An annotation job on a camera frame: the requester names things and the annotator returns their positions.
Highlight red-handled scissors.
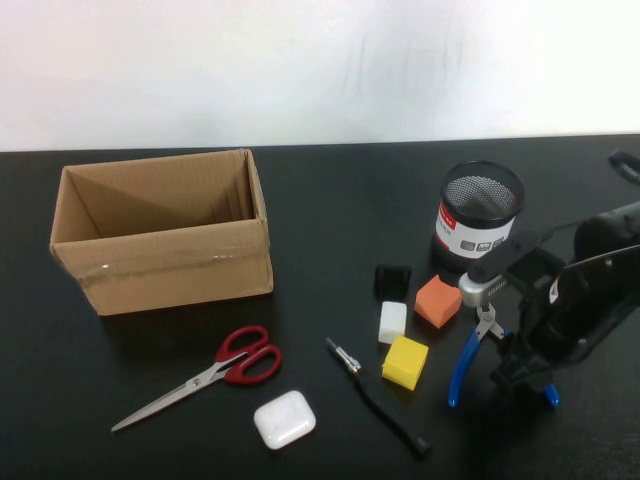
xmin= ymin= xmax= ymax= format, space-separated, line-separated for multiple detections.
xmin=110 ymin=324 xmax=284 ymax=434

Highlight orange block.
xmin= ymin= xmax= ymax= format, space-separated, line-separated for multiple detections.
xmin=413 ymin=273 xmax=464 ymax=331

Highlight yellow block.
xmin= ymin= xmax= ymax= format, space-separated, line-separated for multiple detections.
xmin=381 ymin=334 xmax=430 ymax=392

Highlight white block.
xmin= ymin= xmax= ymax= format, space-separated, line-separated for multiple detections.
xmin=377 ymin=300 xmax=409 ymax=346

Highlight white earbuds case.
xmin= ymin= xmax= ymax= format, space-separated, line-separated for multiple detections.
xmin=253 ymin=390 xmax=317 ymax=451

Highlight blue-handled pliers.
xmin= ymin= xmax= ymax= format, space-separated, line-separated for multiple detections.
xmin=447 ymin=301 xmax=561 ymax=409

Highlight black mesh pen holder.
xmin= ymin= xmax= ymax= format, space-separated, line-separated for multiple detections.
xmin=430 ymin=159 xmax=526 ymax=275

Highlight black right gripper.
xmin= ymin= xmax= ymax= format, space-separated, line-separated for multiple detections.
xmin=489 ymin=243 xmax=640 ymax=401

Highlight brown cardboard box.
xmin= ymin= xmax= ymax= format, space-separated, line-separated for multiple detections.
xmin=48 ymin=148 xmax=275 ymax=317

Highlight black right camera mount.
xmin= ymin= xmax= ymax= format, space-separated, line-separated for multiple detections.
xmin=467 ymin=230 xmax=569 ymax=296

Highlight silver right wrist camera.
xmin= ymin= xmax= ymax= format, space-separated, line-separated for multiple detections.
xmin=458 ymin=272 xmax=511 ymax=307

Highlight black cable strap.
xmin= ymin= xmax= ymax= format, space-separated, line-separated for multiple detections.
xmin=607 ymin=149 xmax=640 ymax=187

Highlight black block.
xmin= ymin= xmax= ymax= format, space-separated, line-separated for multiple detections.
xmin=374 ymin=263 xmax=413 ymax=301

